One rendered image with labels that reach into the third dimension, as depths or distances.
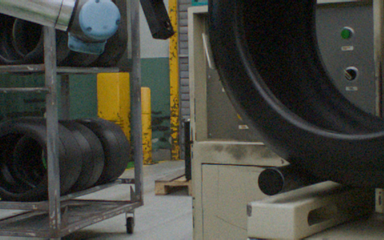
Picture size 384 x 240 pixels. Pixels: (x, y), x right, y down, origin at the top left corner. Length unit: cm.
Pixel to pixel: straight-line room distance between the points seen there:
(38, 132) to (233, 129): 278
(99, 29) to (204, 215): 89
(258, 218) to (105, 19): 46
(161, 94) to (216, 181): 911
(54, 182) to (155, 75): 669
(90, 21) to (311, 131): 47
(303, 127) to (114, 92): 978
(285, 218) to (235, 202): 87
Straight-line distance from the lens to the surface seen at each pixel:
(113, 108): 1108
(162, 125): 1134
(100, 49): 168
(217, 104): 228
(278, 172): 135
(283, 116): 134
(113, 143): 564
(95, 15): 153
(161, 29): 158
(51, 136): 479
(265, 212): 137
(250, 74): 137
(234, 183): 221
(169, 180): 780
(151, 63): 1139
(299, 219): 136
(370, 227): 150
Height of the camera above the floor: 107
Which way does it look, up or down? 3 degrees down
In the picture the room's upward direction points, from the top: 1 degrees counter-clockwise
